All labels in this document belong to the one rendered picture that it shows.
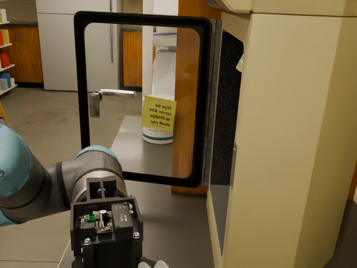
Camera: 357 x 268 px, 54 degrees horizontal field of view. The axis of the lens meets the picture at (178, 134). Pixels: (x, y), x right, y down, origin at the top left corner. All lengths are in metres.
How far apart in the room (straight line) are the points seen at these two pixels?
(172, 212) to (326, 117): 0.48
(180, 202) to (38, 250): 1.54
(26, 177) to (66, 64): 5.25
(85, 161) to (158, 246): 0.30
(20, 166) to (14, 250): 1.98
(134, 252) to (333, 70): 0.33
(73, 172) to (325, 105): 0.36
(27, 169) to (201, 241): 0.46
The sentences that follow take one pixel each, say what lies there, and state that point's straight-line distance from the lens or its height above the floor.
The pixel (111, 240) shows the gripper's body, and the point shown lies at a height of 1.20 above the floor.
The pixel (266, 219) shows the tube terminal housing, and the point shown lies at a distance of 0.56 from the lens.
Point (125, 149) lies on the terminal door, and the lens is 0.87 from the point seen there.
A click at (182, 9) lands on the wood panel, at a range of 0.82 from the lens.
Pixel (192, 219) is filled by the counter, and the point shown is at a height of 0.94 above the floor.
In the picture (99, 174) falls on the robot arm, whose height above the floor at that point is 1.20.
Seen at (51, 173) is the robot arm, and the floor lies 1.18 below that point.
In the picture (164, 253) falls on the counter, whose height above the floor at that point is 0.94.
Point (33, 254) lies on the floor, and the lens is 2.33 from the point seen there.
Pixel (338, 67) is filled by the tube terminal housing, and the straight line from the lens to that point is 0.51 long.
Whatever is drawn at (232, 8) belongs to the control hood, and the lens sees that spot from 0.46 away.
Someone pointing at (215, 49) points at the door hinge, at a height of 1.32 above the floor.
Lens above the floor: 1.42
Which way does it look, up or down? 21 degrees down
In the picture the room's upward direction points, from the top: 3 degrees clockwise
